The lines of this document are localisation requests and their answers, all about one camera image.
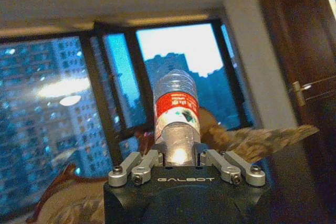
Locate dark wooden door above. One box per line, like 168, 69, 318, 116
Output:
257, 0, 336, 224

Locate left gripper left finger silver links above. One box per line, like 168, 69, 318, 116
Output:
108, 142, 167, 188

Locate black framed window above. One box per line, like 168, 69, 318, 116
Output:
0, 19, 256, 218

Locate brown patterned blanket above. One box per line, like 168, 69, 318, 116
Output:
225, 124, 320, 164

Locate clear plastic bottle red label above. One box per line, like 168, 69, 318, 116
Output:
153, 69, 202, 166

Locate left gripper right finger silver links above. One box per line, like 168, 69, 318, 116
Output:
193, 141, 266, 187

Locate silver door handle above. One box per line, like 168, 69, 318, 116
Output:
291, 80, 313, 107

